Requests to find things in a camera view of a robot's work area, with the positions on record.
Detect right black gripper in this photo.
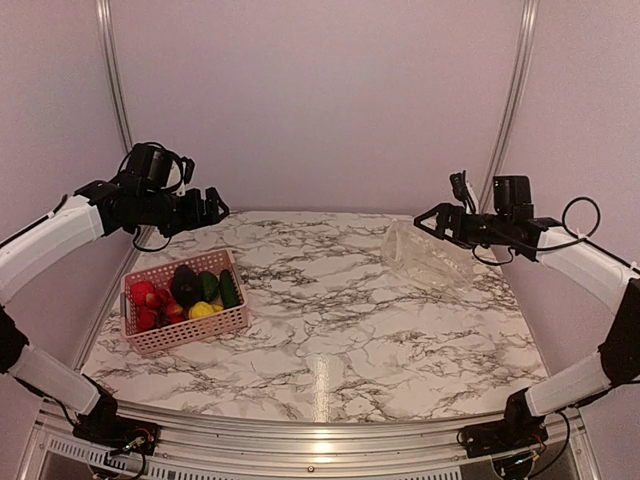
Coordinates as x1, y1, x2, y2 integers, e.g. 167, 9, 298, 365
413, 203, 511, 249

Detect left aluminium frame post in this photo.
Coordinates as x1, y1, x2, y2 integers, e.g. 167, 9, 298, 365
95, 0, 133, 152

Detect red fake cherry tomato bunch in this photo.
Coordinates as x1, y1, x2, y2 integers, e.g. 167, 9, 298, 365
137, 289, 186, 332

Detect yellow fake lemon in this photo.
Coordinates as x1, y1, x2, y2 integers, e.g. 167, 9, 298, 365
188, 301, 224, 320

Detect right aluminium frame post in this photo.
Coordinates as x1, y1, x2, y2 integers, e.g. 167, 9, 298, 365
487, 0, 541, 176

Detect pink perforated plastic basket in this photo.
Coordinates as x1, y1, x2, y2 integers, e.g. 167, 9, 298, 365
121, 249, 249, 354

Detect dark green fake avocado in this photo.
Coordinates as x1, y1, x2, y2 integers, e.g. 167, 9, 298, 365
198, 271, 219, 303

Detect aluminium frame post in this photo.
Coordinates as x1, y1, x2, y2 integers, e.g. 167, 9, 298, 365
487, 0, 541, 176
95, 0, 133, 152

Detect green fake cucumber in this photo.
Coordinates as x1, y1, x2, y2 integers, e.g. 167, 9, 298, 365
219, 270, 241, 309

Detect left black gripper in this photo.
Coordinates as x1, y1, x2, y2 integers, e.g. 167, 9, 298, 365
139, 186, 228, 237

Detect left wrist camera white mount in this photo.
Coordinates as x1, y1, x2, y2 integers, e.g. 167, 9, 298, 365
175, 157, 195, 195

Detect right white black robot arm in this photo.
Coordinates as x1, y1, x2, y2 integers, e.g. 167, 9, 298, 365
413, 172, 639, 448

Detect clear zip top bag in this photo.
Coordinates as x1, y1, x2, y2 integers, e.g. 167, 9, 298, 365
381, 219, 474, 289

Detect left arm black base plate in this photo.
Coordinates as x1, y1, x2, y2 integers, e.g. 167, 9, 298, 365
73, 391, 159, 456

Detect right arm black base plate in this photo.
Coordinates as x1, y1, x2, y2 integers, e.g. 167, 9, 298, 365
456, 389, 548, 458

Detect front aluminium rail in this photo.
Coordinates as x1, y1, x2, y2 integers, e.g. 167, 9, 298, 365
19, 394, 601, 480

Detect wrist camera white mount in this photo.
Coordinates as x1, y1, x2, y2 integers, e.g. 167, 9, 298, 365
175, 157, 195, 195
449, 170, 478, 214

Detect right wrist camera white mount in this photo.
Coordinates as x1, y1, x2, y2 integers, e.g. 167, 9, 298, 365
449, 170, 478, 214

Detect red fake pepper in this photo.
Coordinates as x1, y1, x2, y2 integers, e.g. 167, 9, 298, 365
131, 281, 155, 306

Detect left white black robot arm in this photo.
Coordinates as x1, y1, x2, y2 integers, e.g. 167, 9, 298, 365
1, 142, 230, 445

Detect dark purple fake eggplant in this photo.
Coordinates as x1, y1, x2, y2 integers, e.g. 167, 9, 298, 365
169, 264, 202, 308

